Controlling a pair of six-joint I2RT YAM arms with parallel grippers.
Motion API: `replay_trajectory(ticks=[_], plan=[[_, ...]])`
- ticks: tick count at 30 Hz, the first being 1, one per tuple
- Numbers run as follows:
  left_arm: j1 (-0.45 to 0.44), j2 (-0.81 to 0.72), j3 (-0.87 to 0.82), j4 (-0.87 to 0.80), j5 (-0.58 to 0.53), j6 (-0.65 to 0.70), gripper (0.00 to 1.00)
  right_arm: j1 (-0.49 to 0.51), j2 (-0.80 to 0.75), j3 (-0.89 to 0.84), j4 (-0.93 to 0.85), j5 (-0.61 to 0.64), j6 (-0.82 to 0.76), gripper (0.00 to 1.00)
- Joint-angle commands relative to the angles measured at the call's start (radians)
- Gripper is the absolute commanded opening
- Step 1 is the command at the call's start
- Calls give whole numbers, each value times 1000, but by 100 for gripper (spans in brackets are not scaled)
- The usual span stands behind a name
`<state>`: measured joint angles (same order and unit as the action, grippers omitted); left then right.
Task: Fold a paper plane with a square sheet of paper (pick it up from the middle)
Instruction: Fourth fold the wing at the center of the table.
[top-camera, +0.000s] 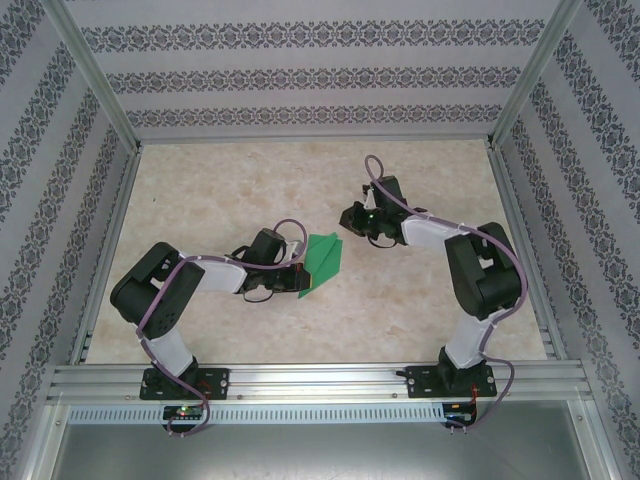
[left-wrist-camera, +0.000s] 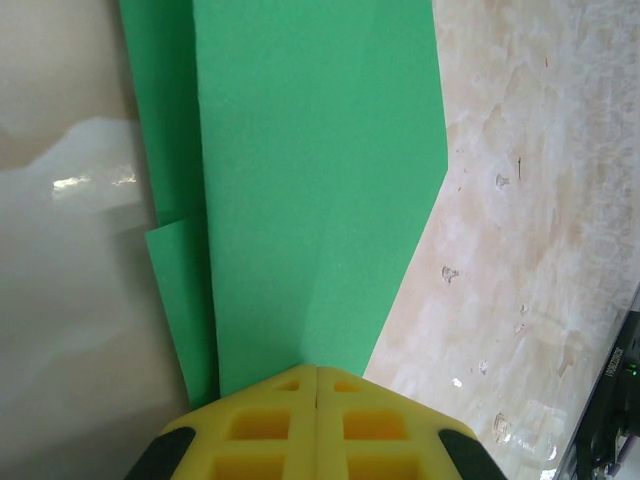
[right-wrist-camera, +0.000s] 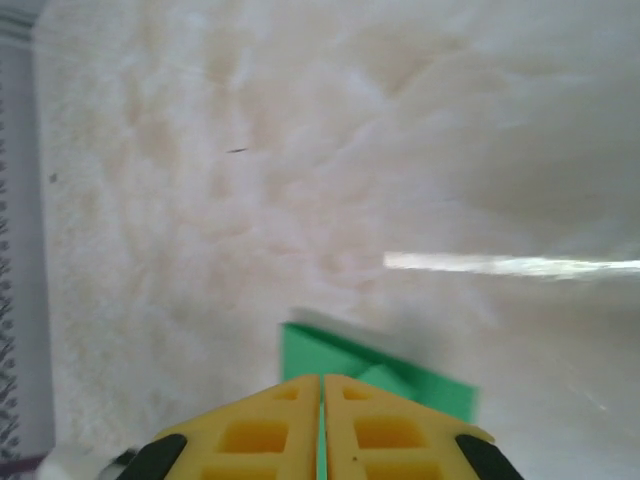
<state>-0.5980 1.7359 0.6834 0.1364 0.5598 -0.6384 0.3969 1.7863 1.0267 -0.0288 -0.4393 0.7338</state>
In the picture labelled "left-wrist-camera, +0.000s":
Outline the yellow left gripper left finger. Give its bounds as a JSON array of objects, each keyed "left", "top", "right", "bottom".
[{"left": 132, "top": 364, "right": 319, "bottom": 480}]

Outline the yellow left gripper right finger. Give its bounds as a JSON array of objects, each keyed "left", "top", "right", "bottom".
[{"left": 318, "top": 366, "right": 499, "bottom": 480}]

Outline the green square paper sheet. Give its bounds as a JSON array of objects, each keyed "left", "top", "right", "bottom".
[{"left": 118, "top": 0, "right": 451, "bottom": 407}]

